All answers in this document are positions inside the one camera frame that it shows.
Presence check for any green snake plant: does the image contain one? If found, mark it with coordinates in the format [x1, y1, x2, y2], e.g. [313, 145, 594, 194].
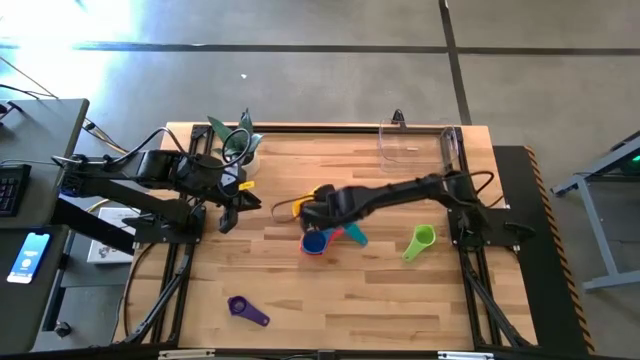
[206, 108, 265, 166]

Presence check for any purple measuring cup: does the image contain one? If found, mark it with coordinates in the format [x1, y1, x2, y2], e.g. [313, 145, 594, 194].
[227, 295, 272, 328]

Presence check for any dark blue measuring cup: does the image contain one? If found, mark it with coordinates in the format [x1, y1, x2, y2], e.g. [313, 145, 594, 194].
[302, 229, 330, 255]

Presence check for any black mat with hazard stripes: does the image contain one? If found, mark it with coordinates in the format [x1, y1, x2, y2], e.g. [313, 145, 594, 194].
[492, 144, 597, 357]

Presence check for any white paper sheet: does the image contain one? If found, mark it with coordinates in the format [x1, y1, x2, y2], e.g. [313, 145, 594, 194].
[86, 206, 135, 265]

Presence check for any black keyboard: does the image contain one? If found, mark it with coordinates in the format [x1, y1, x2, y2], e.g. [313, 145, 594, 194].
[0, 163, 33, 218]

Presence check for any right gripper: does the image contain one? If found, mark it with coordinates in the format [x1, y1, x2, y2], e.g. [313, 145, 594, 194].
[298, 183, 364, 237]

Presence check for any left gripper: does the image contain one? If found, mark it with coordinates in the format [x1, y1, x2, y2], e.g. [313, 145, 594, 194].
[197, 159, 263, 235]

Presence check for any red measuring cup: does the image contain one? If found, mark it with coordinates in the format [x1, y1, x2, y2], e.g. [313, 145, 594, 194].
[299, 226, 347, 257]

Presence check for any dark grey side table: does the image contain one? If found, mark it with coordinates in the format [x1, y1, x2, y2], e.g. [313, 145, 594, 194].
[0, 224, 70, 354]

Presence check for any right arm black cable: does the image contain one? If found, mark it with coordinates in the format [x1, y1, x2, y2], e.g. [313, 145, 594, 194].
[270, 196, 302, 225]

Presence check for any left arm braided black cable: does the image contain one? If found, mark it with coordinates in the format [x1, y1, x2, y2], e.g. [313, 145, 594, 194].
[221, 127, 252, 165]

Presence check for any silver metal bracket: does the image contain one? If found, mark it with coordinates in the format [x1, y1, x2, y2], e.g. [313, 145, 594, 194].
[158, 349, 217, 360]
[438, 350, 496, 360]

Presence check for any white plant pot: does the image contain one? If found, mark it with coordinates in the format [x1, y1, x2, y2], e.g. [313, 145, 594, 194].
[227, 149, 262, 177]

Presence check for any clear plastic basket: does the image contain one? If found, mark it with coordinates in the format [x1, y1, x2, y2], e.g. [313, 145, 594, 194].
[377, 117, 460, 176]

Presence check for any grey metal stand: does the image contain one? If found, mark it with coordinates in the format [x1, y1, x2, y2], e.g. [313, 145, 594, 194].
[549, 130, 640, 294]

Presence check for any green measuring cup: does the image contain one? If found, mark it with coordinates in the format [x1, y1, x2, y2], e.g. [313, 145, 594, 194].
[401, 224, 437, 263]

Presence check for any black aluminium table frame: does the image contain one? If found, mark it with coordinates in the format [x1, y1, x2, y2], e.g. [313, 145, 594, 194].
[113, 122, 539, 360]

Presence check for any light blue measuring cup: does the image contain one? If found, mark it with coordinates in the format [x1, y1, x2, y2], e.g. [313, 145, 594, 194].
[319, 221, 370, 247]

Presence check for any grey desk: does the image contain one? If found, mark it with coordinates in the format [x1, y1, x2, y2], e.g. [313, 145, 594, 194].
[0, 98, 91, 230]

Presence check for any smartphone with blue screen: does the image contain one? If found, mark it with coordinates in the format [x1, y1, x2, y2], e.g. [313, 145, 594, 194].
[6, 231, 53, 285]

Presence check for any left arm smooth black cable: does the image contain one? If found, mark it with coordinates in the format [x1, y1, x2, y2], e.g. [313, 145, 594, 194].
[106, 126, 190, 166]

